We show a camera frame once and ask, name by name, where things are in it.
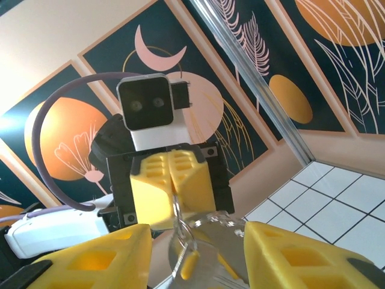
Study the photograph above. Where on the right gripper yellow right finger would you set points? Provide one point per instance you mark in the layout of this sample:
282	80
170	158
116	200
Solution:
300	259

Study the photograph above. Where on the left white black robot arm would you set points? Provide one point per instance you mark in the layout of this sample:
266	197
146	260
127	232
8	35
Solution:
60	225

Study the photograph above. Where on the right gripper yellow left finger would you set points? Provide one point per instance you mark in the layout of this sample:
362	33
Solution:
99	259

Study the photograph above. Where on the left aluminium corner post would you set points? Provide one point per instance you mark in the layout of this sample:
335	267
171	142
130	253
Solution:
255	81

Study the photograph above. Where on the yellow plastic key tag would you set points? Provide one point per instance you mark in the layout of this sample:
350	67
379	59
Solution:
189	265

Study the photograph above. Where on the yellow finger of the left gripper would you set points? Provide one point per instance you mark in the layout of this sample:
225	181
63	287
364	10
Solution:
150	192
195	183

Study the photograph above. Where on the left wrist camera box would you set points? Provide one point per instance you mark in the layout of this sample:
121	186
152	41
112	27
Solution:
147	102

